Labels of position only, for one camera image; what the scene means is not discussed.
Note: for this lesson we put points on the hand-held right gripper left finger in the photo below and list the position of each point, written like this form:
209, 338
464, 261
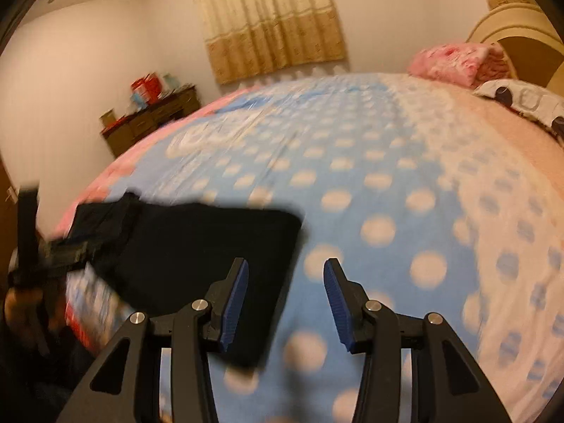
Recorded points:
233, 304

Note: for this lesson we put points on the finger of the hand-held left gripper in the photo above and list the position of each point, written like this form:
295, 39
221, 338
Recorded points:
75, 251

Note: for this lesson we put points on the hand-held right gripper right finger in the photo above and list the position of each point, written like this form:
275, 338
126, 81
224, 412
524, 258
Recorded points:
337, 304

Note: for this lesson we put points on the black pants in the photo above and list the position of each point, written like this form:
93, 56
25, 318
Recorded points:
198, 264

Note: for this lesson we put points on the person's left hand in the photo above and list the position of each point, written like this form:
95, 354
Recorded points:
17, 313

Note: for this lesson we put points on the wooden door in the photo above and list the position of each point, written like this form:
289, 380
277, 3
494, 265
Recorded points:
6, 194

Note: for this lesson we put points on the brown cardboard box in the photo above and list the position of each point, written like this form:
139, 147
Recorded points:
108, 118

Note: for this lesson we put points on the polka dot printed bedsheet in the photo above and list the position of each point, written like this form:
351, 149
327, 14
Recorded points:
374, 163

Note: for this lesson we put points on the brown wooden desk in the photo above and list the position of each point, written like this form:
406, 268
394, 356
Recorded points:
150, 116

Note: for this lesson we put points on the blue box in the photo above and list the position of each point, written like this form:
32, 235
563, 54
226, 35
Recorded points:
139, 99

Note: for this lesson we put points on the red gift bag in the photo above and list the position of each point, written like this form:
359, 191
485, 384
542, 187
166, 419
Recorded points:
147, 86

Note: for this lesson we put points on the white and teal bag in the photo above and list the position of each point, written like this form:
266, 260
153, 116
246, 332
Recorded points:
169, 81

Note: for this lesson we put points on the pink floral folded quilt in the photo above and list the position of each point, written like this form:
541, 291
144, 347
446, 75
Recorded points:
449, 64

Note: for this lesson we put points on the grey patterned pillow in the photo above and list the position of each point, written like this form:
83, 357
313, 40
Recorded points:
524, 99

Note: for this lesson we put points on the beige floral window curtain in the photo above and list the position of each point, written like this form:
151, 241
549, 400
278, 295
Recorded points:
268, 22

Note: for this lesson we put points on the cream wooden headboard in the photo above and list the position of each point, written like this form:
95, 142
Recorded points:
524, 39

